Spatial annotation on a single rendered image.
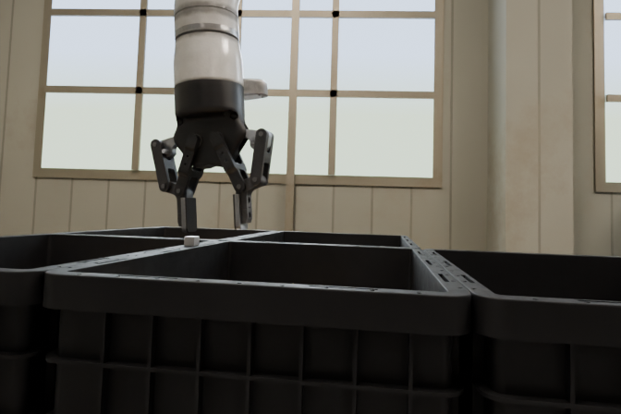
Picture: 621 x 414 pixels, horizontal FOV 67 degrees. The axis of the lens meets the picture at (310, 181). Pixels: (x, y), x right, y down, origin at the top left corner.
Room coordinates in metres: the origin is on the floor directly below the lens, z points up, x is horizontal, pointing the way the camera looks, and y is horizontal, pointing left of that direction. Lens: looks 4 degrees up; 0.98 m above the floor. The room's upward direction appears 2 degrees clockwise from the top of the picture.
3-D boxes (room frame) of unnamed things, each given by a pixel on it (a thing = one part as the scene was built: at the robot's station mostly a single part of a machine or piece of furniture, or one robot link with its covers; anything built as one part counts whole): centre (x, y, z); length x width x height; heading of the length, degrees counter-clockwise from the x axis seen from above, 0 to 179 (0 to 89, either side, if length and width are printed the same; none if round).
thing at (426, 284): (0.50, 0.01, 0.87); 0.40 x 0.30 x 0.11; 171
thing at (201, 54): (0.52, 0.11, 1.14); 0.11 x 0.09 x 0.06; 166
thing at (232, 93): (0.51, 0.11, 1.07); 0.08 x 0.08 x 0.09
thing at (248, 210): (0.49, 0.06, 0.99); 0.03 x 0.01 x 0.05; 76
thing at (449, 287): (0.50, 0.01, 0.92); 0.40 x 0.30 x 0.02; 171
